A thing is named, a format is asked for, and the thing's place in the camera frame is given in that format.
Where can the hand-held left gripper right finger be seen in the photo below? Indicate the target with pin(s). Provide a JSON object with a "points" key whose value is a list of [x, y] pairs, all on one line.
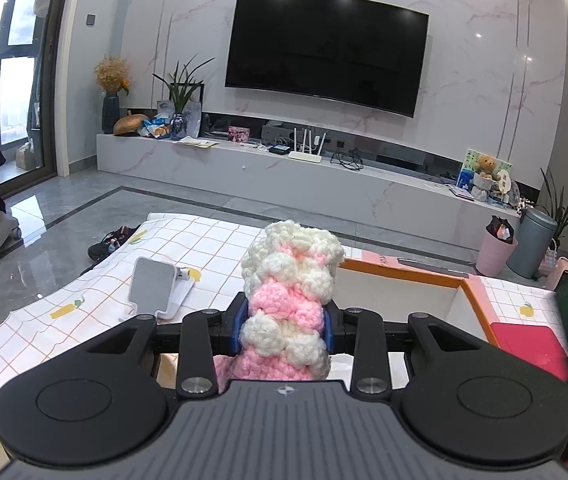
{"points": [[329, 331]]}

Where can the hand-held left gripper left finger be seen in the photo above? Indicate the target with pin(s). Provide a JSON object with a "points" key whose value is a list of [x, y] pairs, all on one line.
{"points": [[240, 331]]}

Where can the pink and white knitted scarf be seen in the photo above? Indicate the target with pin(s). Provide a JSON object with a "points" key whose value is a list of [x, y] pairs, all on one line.
{"points": [[289, 305]]}

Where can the orange-rimmed white box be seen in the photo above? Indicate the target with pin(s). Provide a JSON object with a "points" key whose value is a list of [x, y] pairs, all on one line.
{"points": [[413, 300]]}

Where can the red notebook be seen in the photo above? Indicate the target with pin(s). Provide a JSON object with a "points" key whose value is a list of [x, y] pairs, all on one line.
{"points": [[531, 350]]}

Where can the checked lemon-print tablecloth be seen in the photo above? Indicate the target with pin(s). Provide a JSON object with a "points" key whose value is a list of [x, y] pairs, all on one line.
{"points": [[189, 245]]}

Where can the grey trash can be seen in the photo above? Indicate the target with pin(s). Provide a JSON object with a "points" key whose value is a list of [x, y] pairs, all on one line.
{"points": [[531, 245]]}

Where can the grey phone stand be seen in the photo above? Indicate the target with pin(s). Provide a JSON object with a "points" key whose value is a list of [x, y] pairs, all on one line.
{"points": [[151, 282]]}

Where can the green potted plant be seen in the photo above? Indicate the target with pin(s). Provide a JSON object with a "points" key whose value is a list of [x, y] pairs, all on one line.
{"points": [[566, 215]]}

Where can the pink waste bin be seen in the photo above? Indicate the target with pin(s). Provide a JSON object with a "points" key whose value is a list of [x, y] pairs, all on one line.
{"points": [[496, 255]]}

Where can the black shoes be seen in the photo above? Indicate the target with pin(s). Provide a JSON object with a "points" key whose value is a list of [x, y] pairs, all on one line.
{"points": [[111, 245]]}

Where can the white marble television cabinet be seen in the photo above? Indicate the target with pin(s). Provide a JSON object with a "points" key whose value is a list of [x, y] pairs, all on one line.
{"points": [[264, 175]]}

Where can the white router with antennas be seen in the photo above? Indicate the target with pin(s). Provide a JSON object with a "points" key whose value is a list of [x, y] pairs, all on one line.
{"points": [[306, 155]]}

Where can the black set-top box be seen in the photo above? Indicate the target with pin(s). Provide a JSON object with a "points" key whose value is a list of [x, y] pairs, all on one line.
{"points": [[279, 149]]}

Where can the brown teddy bear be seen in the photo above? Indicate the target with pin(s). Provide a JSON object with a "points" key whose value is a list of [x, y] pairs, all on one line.
{"points": [[486, 170]]}

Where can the yellow papers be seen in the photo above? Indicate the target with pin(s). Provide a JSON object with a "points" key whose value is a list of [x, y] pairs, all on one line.
{"points": [[198, 143]]}

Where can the pink patterned box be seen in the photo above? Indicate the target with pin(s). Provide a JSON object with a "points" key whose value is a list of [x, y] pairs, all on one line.
{"points": [[239, 134]]}

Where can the green picture card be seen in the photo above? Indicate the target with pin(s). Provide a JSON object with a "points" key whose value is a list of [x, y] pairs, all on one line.
{"points": [[471, 160]]}

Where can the green plant in glass vase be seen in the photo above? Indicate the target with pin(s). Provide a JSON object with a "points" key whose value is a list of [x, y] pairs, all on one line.
{"points": [[180, 125]]}

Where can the blue and yellow snack bags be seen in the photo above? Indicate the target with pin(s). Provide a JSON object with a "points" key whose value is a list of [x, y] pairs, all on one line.
{"points": [[156, 127]]}

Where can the brown wooden ornament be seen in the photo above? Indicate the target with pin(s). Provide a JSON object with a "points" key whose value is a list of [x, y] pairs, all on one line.
{"points": [[130, 124]]}

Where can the dark vase with yellow flowers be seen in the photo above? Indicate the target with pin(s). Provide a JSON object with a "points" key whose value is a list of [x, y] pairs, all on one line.
{"points": [[111, 110]]}

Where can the sliding glass door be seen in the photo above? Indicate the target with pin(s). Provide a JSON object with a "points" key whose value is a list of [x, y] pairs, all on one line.
{"points": [[19, 60]]}

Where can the black wall television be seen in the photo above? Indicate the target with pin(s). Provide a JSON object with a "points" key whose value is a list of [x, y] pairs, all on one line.
{"points": [[326, 52]]}

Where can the dark wall switch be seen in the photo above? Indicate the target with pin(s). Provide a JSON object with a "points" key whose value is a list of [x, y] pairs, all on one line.
{"points": [[91, 19]]}

